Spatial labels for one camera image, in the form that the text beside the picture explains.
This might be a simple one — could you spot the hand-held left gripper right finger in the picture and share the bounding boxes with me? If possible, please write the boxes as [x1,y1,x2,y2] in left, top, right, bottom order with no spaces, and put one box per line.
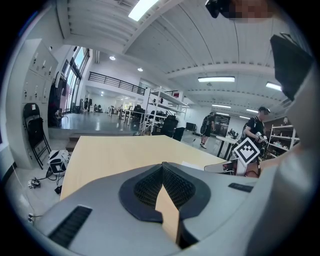
[162,161,261,256]

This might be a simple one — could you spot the white metal shelving rack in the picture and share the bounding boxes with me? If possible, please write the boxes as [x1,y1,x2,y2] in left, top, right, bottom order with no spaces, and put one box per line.
[138,86,190,137]

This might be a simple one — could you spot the round white table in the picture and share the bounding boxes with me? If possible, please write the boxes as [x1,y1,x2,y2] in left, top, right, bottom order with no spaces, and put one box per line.
[215,135,241,161]

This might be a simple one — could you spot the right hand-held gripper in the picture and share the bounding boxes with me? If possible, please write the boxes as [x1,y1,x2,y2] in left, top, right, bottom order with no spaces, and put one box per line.
[203,137,261,177]

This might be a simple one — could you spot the person's right forearm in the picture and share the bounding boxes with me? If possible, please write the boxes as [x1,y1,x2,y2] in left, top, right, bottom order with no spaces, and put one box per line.
[258,144,302,179]

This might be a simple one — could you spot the dark hanging clothes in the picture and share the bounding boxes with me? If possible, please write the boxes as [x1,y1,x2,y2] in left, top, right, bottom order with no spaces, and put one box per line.
[48,72,68,128]

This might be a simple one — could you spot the long ceiling light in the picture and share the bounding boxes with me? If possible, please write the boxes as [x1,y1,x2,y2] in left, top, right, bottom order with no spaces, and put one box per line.
[127,0,161,22]
[197,76,236,84]
[265,81,284,92]

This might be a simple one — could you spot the white locker cabinet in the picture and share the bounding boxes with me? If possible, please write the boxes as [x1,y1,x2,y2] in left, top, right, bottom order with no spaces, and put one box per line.
[8,38,60,170]

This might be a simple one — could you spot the cluttered white shelf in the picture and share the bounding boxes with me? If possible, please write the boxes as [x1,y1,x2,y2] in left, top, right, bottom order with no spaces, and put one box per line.
[264,123,301,160]

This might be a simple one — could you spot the black folding chair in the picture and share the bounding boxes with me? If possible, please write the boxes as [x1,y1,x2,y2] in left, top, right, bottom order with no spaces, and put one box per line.
[26,116,52,170]
[22,102,43,161]

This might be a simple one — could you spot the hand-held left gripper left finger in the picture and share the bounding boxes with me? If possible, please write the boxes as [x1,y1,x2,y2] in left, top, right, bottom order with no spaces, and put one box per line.
[37,161,183,256]

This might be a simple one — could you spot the person's grey shirt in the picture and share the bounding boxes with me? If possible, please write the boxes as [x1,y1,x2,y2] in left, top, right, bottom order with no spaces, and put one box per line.
[246,62,320,256]

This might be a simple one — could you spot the person's head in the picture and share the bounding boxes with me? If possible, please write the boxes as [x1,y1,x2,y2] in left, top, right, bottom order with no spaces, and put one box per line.
[234,0,274,24]

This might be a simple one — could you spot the black office chair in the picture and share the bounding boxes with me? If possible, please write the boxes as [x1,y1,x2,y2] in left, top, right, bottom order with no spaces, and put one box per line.
[159,115,186,142]

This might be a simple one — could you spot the spare hand-held gripper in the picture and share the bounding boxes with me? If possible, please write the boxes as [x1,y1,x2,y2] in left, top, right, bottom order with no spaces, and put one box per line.
[27,176,42,190]

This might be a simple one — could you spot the light wooden table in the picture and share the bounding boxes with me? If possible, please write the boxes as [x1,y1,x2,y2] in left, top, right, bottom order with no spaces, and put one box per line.
[59,134,227,246]

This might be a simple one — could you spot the black head-worn camera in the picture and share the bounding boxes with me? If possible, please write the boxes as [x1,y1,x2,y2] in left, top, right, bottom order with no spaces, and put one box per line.
[204,0,236,20]

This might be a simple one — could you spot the black chest-mounted device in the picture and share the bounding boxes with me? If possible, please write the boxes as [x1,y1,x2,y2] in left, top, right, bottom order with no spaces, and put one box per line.
[269,32,315,101]

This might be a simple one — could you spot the thin white cable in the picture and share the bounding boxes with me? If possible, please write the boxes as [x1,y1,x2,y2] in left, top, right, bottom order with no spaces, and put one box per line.
[11,163,44,219]

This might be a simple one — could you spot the black mezzanine railing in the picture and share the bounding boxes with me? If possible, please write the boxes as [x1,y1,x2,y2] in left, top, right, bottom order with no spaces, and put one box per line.
[87,71,146,96]

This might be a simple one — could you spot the black cabinet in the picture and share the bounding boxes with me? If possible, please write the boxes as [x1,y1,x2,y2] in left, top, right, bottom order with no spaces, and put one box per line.
[214,116,230,137]

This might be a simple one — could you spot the white framed desk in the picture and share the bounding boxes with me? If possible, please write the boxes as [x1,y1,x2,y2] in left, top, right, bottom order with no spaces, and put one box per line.
[108,104,146,126]

